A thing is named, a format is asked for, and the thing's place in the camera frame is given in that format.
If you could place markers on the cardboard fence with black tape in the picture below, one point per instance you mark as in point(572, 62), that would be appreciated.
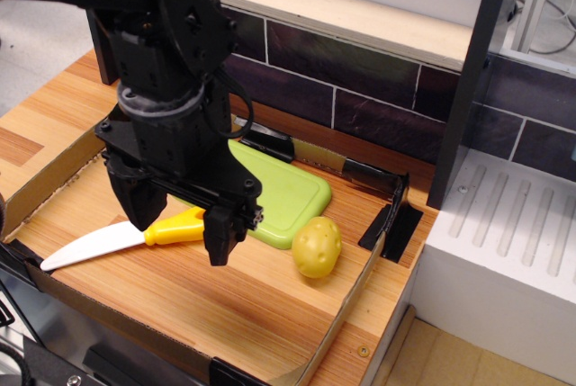
point(167, 309)

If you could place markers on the white toy sink drainboard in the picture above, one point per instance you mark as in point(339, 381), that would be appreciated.
point(498, 267)

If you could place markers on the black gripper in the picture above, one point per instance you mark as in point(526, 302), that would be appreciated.
point(181, 147)

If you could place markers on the dark shelf frame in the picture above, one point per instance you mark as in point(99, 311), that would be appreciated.
point(393, 101)

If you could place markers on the yellow toy potato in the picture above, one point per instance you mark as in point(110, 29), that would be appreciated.
point(316, 247)

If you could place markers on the white knife yellow handle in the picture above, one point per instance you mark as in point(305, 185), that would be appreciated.
point(183, 227)

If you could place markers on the green plastic cutting board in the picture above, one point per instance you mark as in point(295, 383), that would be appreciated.
point(290, 196)

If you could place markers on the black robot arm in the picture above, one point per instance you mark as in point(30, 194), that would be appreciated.
point(165, 48)

